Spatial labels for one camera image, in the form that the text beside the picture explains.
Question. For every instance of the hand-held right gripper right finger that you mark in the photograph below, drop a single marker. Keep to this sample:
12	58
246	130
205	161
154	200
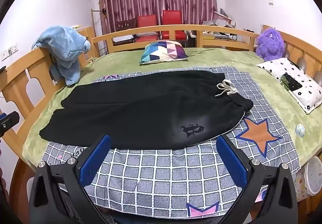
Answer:
231	161

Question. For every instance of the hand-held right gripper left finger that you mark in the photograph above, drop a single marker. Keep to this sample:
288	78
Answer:
95	161

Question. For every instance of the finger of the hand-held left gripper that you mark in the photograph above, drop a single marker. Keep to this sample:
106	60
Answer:
10	122

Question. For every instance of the black pants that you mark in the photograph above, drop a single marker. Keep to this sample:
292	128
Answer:
138	113

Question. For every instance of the grey checkered star blanket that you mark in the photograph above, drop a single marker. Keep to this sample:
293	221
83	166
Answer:
156	173

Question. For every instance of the small light blue toy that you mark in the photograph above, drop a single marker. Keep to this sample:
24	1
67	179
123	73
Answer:
300	130

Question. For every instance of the white star print bin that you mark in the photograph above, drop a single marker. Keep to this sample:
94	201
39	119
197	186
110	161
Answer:
312	178

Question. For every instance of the blue plush elephant toy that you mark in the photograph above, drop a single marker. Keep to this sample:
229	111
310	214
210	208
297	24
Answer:
64	48

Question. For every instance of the green bed sheet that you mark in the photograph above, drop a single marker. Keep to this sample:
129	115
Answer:
226	59

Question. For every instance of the white floral pillow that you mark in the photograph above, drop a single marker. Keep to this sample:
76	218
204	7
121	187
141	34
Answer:
304	88

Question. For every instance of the purple plush toy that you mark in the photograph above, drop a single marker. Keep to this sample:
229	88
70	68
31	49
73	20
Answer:
270	44

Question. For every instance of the colourful triangle pattern pillow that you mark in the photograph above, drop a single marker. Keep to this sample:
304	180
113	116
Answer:
163	51

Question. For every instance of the pile of cardboard clutter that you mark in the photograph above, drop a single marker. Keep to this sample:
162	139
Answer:
221	21

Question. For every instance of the dark wooden chair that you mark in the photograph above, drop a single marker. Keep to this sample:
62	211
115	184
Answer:
125	24

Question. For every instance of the wooden coat rack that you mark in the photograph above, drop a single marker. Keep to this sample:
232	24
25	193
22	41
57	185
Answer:
103	12

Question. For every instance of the red chair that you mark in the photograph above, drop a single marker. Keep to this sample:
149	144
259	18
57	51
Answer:
172	19
147	22

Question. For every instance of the white wall switch panel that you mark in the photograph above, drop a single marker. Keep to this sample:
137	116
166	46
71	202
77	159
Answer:
8	53

